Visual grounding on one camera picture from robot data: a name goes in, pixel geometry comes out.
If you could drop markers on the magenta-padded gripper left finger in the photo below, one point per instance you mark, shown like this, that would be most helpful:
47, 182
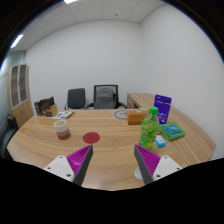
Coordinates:
60, 166

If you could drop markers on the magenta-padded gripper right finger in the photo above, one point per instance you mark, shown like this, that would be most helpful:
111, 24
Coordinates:
166, 166

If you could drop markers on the green drink bottle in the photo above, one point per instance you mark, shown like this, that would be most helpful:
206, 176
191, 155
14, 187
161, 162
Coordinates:
149, 128

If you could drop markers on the small blue box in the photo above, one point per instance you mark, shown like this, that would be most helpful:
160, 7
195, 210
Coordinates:
160, 141

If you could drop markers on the green cloth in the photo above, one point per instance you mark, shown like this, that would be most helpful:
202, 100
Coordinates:
175, 136

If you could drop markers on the white and brown cup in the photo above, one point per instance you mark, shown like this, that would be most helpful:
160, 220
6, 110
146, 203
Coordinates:
62, 130

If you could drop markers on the blue packet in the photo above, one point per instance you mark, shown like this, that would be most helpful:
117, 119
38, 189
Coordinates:
171, 129

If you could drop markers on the flat round red coaster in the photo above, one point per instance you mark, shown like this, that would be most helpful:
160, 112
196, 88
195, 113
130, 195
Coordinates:
91, 137

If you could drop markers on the printed leaflet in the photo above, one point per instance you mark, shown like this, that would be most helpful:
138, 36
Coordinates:
62, 115

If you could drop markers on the brown cardboard box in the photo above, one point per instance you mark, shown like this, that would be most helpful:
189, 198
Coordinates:
53, 110

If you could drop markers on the orange box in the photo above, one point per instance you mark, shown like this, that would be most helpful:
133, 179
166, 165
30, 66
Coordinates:
135, 117

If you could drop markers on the purple pouch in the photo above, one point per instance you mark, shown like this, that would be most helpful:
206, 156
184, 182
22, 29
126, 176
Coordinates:
163, 106

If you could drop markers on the dark armchair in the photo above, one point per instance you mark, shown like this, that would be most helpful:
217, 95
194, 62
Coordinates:
8, 133

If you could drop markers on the black carton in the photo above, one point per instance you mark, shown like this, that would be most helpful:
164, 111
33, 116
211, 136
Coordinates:
41, 105

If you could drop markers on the black office chair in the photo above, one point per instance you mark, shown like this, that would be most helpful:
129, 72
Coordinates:
76, 98

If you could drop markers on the wooden side desk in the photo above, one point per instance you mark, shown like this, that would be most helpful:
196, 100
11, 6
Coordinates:
141, 99

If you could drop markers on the wooden shelf cabinet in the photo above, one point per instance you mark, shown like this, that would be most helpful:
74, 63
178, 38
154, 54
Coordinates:
20, 100

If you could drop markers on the long ceiling light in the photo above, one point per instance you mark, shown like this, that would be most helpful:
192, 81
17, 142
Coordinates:
70, 1
16, 41

